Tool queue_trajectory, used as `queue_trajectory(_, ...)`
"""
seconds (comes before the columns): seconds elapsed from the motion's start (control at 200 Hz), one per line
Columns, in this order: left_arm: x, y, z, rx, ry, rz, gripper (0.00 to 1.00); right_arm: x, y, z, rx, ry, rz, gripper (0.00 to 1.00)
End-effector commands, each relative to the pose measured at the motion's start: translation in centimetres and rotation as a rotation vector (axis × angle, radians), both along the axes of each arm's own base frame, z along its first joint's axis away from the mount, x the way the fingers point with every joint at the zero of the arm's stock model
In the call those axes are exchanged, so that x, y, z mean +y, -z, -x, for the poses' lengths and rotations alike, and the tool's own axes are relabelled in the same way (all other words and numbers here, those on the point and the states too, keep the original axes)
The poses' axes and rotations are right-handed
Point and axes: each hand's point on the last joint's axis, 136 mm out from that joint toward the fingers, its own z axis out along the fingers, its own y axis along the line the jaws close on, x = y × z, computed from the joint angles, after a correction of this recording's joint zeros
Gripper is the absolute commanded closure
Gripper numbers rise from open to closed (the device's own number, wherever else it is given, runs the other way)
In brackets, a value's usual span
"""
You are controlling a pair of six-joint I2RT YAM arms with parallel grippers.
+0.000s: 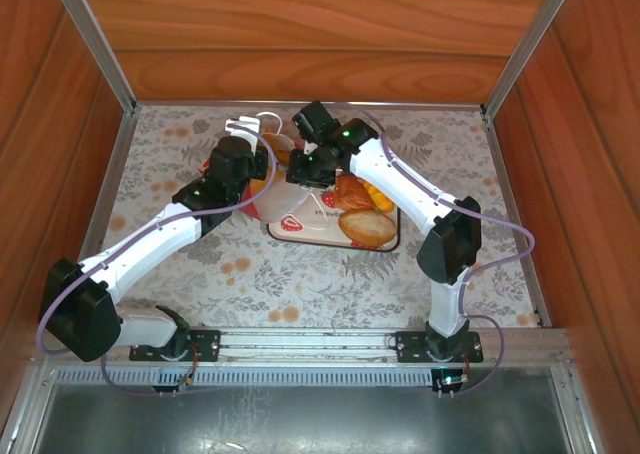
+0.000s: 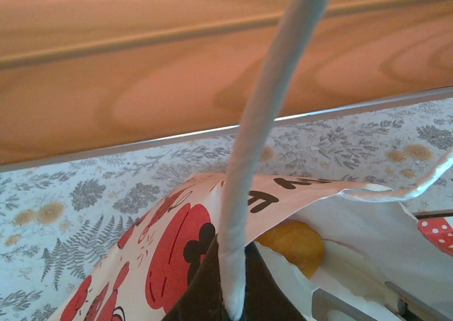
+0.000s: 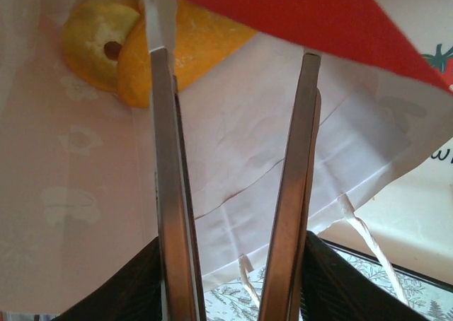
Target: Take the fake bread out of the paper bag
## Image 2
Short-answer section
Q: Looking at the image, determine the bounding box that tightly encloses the long aluminium table edge rail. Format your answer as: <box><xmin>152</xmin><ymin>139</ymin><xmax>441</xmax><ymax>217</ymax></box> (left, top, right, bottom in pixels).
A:
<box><xmin>0</xmin><ymin>87</ymin><xmax>453</xmax><ymax>175</ymax></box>

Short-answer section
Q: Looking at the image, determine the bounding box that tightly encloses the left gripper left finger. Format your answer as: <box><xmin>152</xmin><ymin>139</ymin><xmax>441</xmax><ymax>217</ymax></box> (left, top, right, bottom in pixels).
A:
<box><xmin>166</xmin><ymin>234</ymin><xmax>224</xmax><ymax>321</ymax></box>

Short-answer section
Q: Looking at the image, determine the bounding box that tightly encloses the floral tablecloth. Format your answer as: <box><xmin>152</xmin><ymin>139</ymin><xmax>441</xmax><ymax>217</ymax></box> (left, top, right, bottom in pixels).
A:
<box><xmin>0</xmin><ymin>96</ymin><xmax>453</xmax><ymax>321</ymax></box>

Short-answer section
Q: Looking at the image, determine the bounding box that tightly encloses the red and white paper bag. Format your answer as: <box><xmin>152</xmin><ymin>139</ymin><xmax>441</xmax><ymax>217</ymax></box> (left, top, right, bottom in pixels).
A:
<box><xmin>47</xmin><ymin>0</ymin><xmax>453</xmax><ymax>321</ymax></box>

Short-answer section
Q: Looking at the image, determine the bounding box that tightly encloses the strawberry print tray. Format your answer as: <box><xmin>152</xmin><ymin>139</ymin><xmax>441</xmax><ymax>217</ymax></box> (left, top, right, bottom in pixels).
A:
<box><xmin>412</xmin><ymin>209</ymin><xmax>453</xmax><ymax>258</ymax></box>

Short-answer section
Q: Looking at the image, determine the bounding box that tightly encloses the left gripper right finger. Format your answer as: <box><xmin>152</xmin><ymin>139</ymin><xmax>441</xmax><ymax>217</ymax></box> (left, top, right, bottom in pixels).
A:
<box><xmin>243</xmin><ymin>243</ymin><xmax>306</xmax><ymax>321</ymax></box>

